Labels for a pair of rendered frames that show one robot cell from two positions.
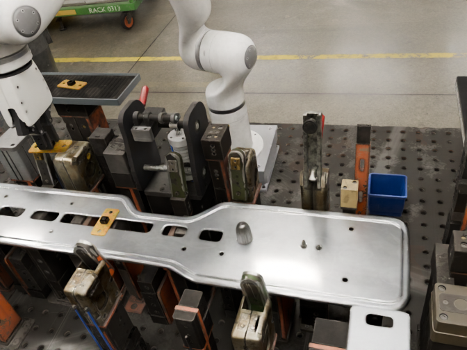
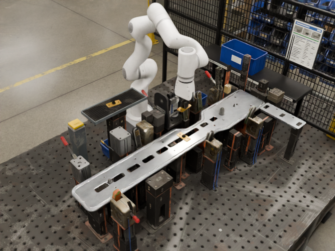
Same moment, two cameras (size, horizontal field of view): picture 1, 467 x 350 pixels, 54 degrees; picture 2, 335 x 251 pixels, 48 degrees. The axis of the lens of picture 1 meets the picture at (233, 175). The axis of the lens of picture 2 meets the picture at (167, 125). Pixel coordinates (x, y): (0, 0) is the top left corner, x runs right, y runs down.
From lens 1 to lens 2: 2.01 m
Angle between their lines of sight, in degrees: 51
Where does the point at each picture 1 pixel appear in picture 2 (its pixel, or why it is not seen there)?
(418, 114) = (105, 89)
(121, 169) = (162, 122)
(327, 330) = (260, 116)
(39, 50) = not seen: outside the picture
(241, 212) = (210, 110)
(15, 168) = (126, 147)
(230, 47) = (152, 64)
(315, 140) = (219, 75)
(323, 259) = (241, 105)
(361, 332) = (267, 110)
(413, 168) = not seen: hidden behind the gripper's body
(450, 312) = (277, 93)
